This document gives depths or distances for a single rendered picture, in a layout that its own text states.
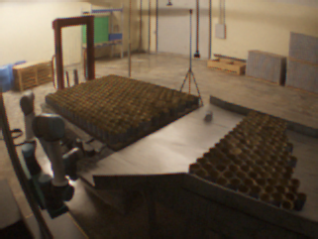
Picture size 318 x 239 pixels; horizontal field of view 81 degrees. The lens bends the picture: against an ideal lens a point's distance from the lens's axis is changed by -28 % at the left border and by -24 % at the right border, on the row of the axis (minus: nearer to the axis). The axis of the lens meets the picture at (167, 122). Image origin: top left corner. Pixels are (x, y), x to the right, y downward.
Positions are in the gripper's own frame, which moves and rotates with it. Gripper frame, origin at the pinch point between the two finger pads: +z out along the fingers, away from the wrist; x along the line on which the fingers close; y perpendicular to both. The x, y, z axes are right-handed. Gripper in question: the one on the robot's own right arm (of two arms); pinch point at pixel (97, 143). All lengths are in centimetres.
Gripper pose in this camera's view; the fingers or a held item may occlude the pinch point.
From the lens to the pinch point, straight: 161.1
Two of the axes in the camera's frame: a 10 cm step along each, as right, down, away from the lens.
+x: 8.3, 2.7, -4.9
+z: 5.6, -3.4, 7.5
